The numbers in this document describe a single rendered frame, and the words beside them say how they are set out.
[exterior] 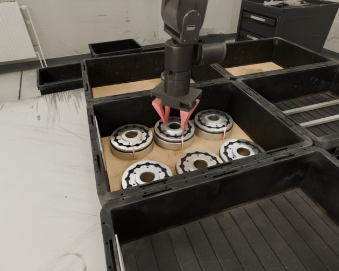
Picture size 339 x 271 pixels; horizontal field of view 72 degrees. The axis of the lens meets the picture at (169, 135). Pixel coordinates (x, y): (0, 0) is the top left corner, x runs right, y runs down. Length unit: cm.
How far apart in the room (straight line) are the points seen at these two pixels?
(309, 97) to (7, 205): 95
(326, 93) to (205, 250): 72
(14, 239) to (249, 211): 52
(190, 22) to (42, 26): 315
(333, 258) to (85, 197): 54
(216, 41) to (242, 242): 38
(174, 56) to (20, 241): 53
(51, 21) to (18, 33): 41
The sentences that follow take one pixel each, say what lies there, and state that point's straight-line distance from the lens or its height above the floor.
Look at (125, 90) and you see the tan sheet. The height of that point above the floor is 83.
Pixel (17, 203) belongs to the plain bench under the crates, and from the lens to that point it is 74.
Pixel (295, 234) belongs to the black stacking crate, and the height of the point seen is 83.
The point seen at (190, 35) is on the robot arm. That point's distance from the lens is 46.
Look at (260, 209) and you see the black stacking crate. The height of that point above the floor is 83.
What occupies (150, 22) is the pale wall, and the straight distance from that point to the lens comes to 376.
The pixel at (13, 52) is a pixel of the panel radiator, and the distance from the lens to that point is 351.
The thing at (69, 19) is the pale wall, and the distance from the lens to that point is 352.
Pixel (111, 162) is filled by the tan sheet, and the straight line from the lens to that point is 56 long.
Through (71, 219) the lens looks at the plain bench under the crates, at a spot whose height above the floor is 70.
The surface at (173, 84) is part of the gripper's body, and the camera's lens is 50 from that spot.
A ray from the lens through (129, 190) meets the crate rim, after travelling 37.
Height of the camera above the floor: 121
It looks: 38 degrees down
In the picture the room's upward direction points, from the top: straight up
